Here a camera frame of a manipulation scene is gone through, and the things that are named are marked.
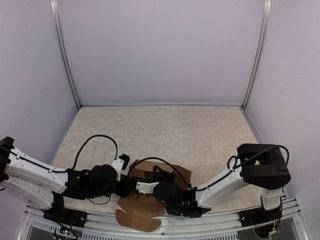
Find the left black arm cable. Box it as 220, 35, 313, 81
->
72, 134, 119, 171

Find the brown cardboard box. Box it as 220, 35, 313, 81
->
115, 158, 192, 233

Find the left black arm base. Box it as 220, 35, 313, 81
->
43, 193, 88, 228

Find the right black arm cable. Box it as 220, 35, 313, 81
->
127, 144, 291, 192

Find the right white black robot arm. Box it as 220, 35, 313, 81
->
135, 143, 291, 222

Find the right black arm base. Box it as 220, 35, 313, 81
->
238, 197, 283, 227

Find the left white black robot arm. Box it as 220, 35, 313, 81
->
0, 136, 133, 223

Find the aluminium corner post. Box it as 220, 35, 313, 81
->
50, 0, 82, 111
241, 0, 272, 112

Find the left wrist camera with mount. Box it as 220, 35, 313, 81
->
111, 153, 130, 182

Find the right aluminium corner post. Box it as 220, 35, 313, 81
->
241, 0, 272, 112

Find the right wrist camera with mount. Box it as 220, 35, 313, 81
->
135, 182, 159, 195

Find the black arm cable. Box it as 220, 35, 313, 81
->
127, 144, 291, 192
72, 134, 119, 171

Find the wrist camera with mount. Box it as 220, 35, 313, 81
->
135, 182, 159, 195
111, 153, 130, 182

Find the left aluminium corner post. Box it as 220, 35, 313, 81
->
50, 0, 82, 111

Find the front aluminium frame rail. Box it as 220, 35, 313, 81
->
17, 199, 308, 240

